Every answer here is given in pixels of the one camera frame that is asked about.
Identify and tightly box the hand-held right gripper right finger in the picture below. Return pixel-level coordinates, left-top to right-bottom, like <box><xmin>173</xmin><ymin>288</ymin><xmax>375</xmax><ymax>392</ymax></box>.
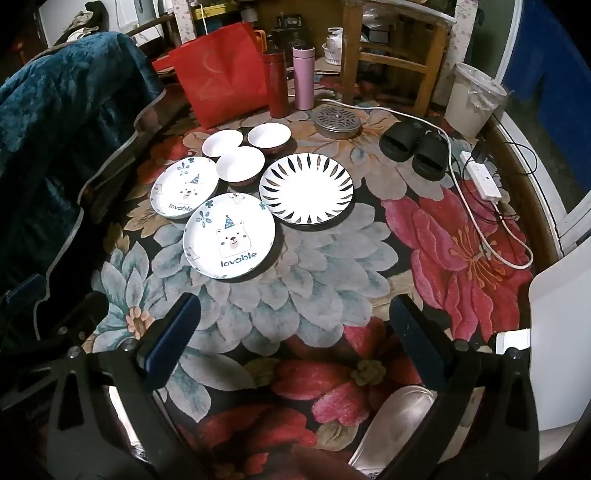
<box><xmin>389</xmin><ymin>294</ymin><xmax>546</xmax><ymax>480</ymax></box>

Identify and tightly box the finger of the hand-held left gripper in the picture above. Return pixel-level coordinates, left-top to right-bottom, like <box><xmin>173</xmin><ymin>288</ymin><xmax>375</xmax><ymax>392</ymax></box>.
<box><xmin>41</xmin><ymin>291</ymin><xmax>109</xmax><ymax>342</ymax></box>
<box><xmin>4</xmin><ymin>273</ymin><xmax>47</xmax><ymax>303</ymax></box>

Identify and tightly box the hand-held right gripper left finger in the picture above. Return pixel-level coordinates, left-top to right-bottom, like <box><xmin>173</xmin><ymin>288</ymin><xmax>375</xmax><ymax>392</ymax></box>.
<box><xmin>46</xmin><ymin>292</ymin><xmax>202</xmax><ymax>480</ymax></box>

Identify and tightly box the bear print plate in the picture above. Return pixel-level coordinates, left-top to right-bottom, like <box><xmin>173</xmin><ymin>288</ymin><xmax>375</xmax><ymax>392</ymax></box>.
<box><xmin>150</xmin><ymin>157</ymin><xmax>220</xmax><ymax>219</ymax></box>
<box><xmin>183</xmin><ymin>193</ymin><xmax>276</xmax><ymax>280</ymax></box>

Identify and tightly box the stack of white blue plates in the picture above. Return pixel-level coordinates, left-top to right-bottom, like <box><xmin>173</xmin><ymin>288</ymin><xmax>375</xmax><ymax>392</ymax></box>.
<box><xmin>259</xmin><ymin>154</ymin><xmax>355</xmax><ymax>227</ymax></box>

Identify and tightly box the white bowl red outside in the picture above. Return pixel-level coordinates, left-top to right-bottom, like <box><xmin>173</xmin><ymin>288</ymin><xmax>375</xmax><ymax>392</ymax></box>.
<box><xmin>216</xmin><ymin>147</ymin><xmax>266</xmax><ymax>186</ymax></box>
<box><xmin>202</xmin><ymin>130</ymin><xmax>243</xmax><ymax>160</ymax></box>
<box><xmin>247</xmin><ymin>123</ymin><xmax>293</xmax><ymax>154</ymax></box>

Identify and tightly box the silver shoe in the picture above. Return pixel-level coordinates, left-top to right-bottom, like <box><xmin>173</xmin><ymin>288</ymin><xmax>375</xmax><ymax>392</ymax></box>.
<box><xmin>346</xmin><ymin>385</ymin><xmax>437</xmax><ymax>476</ymax></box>

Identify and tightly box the floral tablecloth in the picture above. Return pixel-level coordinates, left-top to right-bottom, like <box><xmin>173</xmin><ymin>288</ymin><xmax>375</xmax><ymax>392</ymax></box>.
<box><xmin>78</xmin><ymin>99</ymin><xmax>536</xmax><ymax>480</ymax></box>

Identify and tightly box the white plastic chair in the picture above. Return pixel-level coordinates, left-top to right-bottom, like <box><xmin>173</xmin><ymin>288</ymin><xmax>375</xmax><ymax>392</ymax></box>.
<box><xmin>494</xmin><ymin>258</ymin><xmax>591</xmax><ymax>462</ymax></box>

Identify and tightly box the white power strip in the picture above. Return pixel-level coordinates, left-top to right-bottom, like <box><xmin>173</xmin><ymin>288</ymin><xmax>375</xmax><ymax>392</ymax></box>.
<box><xmin>459</xmin><ymin>150</ymin><xmax>504</xmax><ymax>201</ymax></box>

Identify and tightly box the dark teal velvet blanket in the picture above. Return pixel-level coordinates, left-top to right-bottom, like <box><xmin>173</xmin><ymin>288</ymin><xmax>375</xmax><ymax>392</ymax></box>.
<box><xmin>0</xmin><ymin>32</ymin><xmax>167</xmax><ymax>324</ymax></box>

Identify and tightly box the round perforated metal tin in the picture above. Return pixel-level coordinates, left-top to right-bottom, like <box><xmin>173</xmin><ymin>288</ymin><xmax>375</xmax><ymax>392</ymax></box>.
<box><xmin>314</xmin><ymin>106</ymin><xmax>360</xmax><ymax>138</ymax></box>

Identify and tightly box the white bucket with plastic liner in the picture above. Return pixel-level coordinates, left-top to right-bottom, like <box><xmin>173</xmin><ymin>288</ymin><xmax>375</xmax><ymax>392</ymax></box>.
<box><xmin>444</xmin><ymin>62</ymin><xmax>509</xmax><ymax>138</ymax></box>

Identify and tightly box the red bag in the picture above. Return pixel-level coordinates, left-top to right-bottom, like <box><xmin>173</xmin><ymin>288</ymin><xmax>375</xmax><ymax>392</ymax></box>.
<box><xmin>152</xmin><ymin>22</ymin><xmax>269</xmax><ymax>130</ymax></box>

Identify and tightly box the red thermos bottle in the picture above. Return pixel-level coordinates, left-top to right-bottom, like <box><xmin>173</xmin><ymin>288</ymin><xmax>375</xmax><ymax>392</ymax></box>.
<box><xmin>263</xmin><ymin>52</ymin><xmax>289</xmax><ymax>118</ymax></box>

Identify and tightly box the pink thermos bottle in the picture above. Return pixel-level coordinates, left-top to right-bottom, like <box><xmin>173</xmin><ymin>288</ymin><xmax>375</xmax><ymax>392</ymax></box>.
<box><xmin>292</xmin><ymin>45</ymin><xmax>316</xmax><ymax>110</ymax></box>

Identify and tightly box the wooden stool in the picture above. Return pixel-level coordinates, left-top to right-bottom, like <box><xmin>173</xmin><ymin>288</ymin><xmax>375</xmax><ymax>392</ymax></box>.
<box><xmin>339</xmin><ymin>0</ymin><xmax>455</xmax><ymax>116</ymax></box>

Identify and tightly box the white plastic basket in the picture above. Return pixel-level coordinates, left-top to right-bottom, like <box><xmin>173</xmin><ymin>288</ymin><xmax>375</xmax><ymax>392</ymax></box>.
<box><xmin>323</xmin><ymin>28</ymin><xmax>347</xmax><ymax>65</ymax></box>

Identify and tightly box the white cable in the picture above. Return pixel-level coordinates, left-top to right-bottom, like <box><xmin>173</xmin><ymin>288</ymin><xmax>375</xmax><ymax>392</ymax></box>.
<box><xmin>288</xmin><ymin>90</ymin><xmax>534</xmax><ymax>271</ymax></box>

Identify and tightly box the black cable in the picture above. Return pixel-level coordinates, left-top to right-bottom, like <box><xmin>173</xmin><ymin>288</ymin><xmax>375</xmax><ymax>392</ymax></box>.
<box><xmin>466</xmin><ymin>138</ymin><xmax>541</xmax><ymax>222</ymax></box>

